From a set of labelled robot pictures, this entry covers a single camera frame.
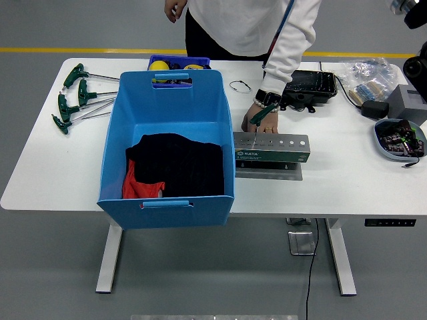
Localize thin wire ring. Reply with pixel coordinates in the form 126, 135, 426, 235
228, 80, 253, 95

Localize grey foam block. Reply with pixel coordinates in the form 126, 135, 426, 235
386, 83, 427, 126

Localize dark electronic parts pile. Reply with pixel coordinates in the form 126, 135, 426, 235
378, 119, 425, 157

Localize square metal floor plate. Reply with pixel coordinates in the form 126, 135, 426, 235
288, 231, 317, 256

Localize black table control panel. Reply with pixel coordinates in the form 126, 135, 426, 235
364, 218, 417, 227

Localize black power adapter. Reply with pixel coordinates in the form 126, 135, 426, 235
360, 99, 390, 120

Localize large blue plastic storage box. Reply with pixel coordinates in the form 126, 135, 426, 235
96, 69, 236, 231

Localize orange cloth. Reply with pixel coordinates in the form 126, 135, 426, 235
121, 159, 166, 200

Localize clear plastic bag of parts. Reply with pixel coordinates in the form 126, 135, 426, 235
340, 57, 401, 103

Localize taped resistor strip bundle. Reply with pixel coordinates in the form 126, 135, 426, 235
348, 81, 390, 104

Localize black adapter cord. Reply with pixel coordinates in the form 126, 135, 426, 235
319, 61, 364, 109

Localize yellow ball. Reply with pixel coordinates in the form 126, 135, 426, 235
149, 60, 171, 83

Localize light blue dish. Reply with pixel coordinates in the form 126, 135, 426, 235
372, 118, 427, 162

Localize white bead bracelet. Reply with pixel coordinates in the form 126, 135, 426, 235
252, 97, 280, 113

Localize white table leg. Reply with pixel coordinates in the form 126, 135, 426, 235
95, 223, 123, 294
325, 218, 358, 297

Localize green grey wrench holder rack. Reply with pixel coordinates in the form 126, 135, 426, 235
232, 131, 312, 181

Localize black cloth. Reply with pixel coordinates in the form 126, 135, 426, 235
125, 133, 225, 198

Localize black floor cable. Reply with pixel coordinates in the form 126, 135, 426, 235
305, 218, 320, 320

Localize small dark blue bin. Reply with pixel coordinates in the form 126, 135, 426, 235
147, 55, 211, 89

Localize black wrist watch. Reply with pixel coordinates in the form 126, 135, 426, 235
255, 88, 283, 107

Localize black rectangular tray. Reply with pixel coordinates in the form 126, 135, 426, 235
280, 69, 338, 113

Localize person's right hand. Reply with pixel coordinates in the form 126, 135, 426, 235
164, 0, 188, 23

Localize person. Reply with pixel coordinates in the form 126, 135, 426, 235
164, 0, 323, 135

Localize small green T-handle hex wrench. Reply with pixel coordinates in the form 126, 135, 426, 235
249, 103, 280, 147

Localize person's left hand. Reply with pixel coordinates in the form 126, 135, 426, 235
240, 105, 280, 135

